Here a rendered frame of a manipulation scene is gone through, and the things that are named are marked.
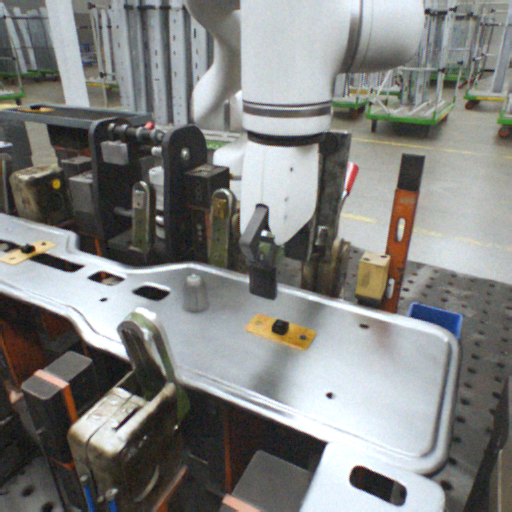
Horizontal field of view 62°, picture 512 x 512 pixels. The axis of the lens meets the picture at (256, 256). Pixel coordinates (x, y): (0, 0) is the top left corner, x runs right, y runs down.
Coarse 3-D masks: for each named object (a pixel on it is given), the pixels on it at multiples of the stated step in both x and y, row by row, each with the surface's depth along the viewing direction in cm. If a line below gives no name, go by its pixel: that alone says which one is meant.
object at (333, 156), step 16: (320, 144) 53; (336, 144) 52; (320, 160) 56; (336, 160) 56; (320, 176) 57; (336, 176) 56; (320, 192) 58; (336, 192) 56; (320, 208) 59; (336, 208) 57; (320, 224) 60; (336, 224) 58
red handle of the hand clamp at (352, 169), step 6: (348, 168) 65; (354, 168) 65; (348, 174) 64; (354, 174) 65; (348, 180) 64; (354, 180) 65; (348, 186) 64; (348, 192) 64; (342, 204) 63; (324, 228) 61; (324, 234) 60; (318, 240) 60; (324, 240) 60; (318, 246) 60; (324, 246) 59
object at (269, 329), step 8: (256, 320) 54; (264, 320) 54; (272, 320) 54; (248, 328) 52; (256, 328) 52; (264, 328) 52; (272, 328) 52; (280, 328) 51; (288, 328) 52; (296, 328) 52; (304, 328) 52; (264, 336) 51; (272, 336) 51; (280, 336) 51; (288, 336) 51; (296, 336) 51; (312, 336) 51; (288, 344) 50; (296, 344) 50; (304, 344) 50
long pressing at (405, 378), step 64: (0, 256) 70; (64, 256) 70; (192, 320) 54; (320, 320) 54; (384, 320) 54; (192, 384) 45; (256, 384) 44; (320, 384) 44; (384, 384) 44; (448, 384) 45; (384, 448) 38; (448, 448) 38
